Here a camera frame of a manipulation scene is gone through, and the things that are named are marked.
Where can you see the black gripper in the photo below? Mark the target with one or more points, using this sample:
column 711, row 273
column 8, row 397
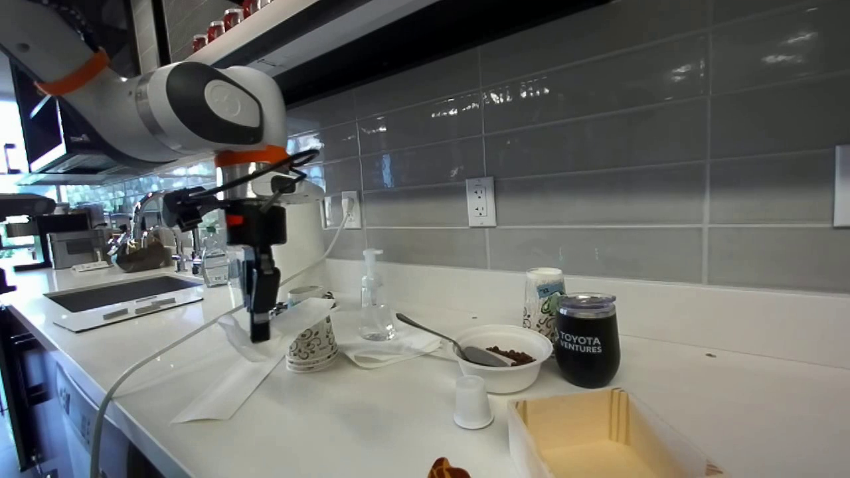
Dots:
column 256, row 226

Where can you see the clear glass bottle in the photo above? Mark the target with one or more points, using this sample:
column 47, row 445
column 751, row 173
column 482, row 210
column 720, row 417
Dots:
column 375, row 318

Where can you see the white napkin front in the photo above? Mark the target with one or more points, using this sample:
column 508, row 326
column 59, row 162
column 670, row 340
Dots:
column 254, row 360

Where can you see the white wall outlet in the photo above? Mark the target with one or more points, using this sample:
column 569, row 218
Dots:
column 482, row 208
column 841, row 216

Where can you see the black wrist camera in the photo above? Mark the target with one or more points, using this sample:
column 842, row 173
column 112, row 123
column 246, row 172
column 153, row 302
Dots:
column 185, row 208

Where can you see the white bowl with spoon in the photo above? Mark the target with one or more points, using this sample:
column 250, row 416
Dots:
column 522, row 355

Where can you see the printed cup by wall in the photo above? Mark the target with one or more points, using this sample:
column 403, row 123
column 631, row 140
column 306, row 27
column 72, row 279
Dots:
column 541, row 298

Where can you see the white napkin under bottle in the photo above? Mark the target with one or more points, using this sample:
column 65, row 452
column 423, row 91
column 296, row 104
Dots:
column 373, row 355

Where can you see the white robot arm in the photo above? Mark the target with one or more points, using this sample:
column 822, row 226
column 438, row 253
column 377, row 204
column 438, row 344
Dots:
column 178, row 109

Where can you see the white napkin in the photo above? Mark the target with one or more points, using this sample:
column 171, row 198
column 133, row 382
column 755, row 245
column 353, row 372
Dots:
column 373, row 355
column 254, row 360

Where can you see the black tumbler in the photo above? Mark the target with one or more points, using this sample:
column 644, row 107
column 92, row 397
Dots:
column 589, row 338

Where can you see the small white cap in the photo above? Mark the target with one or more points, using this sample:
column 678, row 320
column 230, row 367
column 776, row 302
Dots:
column 472, row 404

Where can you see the printed paper cup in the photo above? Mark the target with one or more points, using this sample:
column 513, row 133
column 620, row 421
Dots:
column 315, row 350

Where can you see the wooden box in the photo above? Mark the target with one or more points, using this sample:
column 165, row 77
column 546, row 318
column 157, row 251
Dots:
column 600, row 435

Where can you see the metal spoon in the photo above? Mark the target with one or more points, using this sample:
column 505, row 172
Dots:
column 462, row 351

